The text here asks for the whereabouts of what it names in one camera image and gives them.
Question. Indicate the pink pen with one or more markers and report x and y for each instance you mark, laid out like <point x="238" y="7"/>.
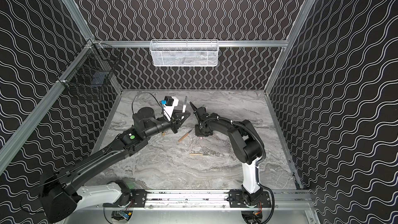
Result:
<point x="184" y="104"/>

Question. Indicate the brown pen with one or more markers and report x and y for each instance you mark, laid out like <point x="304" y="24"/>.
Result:
<point x="184" y="136"/>

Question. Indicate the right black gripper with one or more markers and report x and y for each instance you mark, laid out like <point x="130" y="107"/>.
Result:
<point x="201" y="121"/>

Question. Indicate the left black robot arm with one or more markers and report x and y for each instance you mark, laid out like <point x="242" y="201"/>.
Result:
<point x="58" y="190"/>

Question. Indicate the black wire mesh basket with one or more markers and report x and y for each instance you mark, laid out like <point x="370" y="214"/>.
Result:
<point x="91" y="79"/>

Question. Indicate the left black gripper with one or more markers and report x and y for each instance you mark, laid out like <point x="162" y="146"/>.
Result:
<point x="173" y="123"/>

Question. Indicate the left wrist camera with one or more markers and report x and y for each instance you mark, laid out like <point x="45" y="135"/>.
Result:
<point x="168" y="104"/>

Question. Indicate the white wire mesh basket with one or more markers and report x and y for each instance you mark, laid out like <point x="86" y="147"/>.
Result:
<point x="184" y="52"/>

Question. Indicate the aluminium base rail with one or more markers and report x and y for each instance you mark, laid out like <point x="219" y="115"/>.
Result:
<point x="218" y="200"/>

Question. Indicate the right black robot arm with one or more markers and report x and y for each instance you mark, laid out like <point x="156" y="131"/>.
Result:
<point x="246" y="144"/>

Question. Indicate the tan pen lower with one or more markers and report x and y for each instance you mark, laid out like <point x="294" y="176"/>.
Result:
<point x="199" y="154"/>

